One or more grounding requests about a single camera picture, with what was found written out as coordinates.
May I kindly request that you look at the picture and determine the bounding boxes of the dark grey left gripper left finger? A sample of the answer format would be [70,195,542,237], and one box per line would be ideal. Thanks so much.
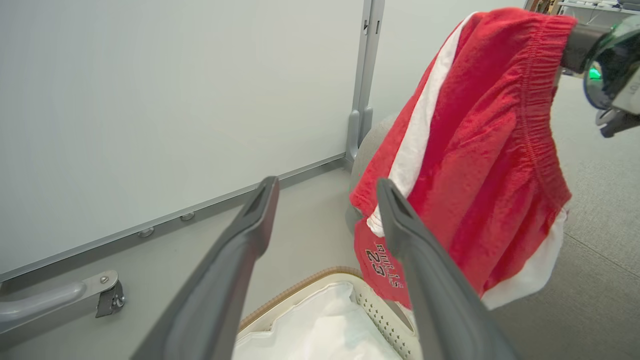
[130,176,280,360]

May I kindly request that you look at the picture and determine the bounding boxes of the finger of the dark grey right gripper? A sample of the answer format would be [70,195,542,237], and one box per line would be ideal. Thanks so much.
[561,24,612,74]

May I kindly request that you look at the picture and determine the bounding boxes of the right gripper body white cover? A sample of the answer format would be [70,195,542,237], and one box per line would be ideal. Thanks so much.
[582,15,640,138]

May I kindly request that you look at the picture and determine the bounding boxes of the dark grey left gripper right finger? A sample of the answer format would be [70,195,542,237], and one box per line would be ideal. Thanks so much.
[376,178,521,360]

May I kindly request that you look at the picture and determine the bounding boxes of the red white basketball shorts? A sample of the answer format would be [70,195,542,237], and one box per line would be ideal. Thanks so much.
[349,7,578,311]

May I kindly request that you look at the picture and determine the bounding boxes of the white laundry basket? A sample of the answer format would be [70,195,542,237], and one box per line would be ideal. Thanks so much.
[235,266,426,360]

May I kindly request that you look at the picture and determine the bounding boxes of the white cloth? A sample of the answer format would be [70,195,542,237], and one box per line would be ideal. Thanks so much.
[232,282,402,360]

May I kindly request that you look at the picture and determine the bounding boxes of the black caster wheel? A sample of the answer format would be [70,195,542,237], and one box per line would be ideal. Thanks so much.
[95,280,126,319]

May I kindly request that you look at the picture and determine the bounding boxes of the grey metal partition foot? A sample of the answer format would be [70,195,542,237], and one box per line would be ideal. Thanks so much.
[0,270,121,346]

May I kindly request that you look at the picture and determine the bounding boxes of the grey aluminium partition rail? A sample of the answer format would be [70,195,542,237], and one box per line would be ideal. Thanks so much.
[0,152,348,285]

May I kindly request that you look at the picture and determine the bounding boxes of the grey partition post double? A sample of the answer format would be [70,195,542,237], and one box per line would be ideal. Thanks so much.
[345,0,387,163]

